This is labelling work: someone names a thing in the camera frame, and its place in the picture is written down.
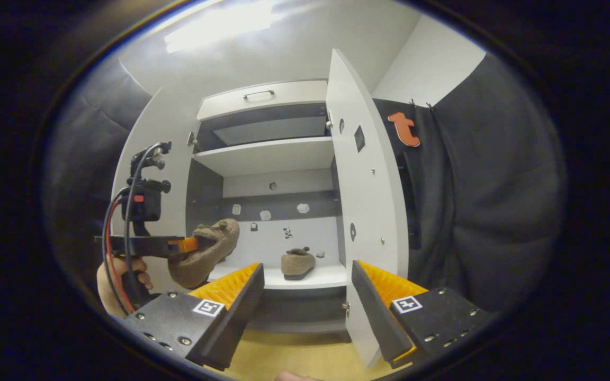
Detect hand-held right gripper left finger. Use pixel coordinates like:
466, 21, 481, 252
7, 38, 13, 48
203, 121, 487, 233
123, 262, 266, 371

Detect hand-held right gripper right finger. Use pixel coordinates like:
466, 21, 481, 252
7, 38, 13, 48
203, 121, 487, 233
351, 259, 491, 369

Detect brown fuzzy shoe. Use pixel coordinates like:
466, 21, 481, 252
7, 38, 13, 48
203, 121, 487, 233
167, 218, 241, 290
281, 247, 316, 281

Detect white shoe cabinet door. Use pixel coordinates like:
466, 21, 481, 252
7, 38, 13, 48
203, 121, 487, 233
110, 86, 202, 296
325, 49, 410, 368

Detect white shoe cabinet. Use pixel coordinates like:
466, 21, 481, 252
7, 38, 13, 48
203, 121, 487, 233
186, 79, 353, 334

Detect white cabinet shelf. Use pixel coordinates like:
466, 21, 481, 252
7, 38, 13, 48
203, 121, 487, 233
193, 137, 336, 177
207, 262, 348, 290

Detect white cabinet drawer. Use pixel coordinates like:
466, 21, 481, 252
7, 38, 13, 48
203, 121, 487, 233
196, 80, 329, 121

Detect black backdrop cloth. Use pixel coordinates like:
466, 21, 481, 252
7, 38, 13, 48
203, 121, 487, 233
371, 53, 568, 313
43, 56, 155, 318

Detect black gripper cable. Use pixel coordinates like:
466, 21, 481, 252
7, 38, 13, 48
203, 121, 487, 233
101, 143, 160, 316

